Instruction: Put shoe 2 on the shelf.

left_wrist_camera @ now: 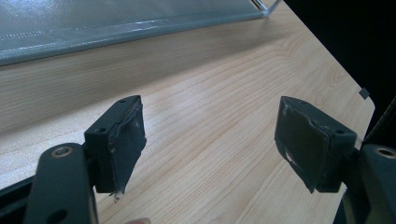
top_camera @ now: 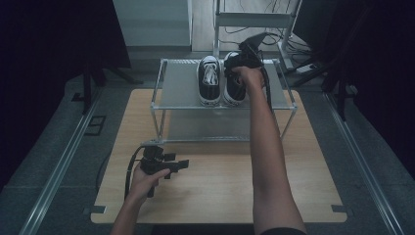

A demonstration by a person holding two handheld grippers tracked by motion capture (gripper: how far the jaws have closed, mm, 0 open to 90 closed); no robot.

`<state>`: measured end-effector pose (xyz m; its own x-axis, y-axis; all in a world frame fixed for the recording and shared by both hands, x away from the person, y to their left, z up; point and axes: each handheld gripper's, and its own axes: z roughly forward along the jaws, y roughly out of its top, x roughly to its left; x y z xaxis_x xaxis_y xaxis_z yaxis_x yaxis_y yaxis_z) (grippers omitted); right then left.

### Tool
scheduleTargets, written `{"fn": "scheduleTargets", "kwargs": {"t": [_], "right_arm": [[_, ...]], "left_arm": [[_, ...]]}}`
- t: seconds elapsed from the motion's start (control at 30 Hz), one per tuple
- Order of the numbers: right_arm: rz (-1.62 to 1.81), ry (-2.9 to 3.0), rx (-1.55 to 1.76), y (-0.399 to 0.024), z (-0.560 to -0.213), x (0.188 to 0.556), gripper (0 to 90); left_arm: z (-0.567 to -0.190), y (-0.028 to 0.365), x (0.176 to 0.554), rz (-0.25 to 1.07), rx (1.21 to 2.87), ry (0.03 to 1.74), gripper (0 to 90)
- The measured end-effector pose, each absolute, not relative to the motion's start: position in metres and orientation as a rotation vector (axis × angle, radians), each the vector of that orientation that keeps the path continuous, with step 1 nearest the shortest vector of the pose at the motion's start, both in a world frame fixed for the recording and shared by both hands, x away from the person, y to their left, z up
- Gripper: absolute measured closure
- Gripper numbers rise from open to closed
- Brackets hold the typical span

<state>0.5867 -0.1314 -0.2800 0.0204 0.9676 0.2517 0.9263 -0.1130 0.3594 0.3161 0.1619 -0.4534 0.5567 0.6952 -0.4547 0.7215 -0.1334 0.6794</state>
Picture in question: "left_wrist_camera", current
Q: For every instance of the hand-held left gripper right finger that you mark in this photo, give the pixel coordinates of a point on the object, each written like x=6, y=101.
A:
x=311, y=146

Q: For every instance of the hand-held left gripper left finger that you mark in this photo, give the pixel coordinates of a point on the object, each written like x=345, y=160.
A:
x=120, y=146

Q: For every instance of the metal shoe rack grey shelves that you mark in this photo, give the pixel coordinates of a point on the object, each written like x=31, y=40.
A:
x=109, y=21

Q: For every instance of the grey tape piece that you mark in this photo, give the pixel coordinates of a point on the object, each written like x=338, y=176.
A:
x=364, y=93

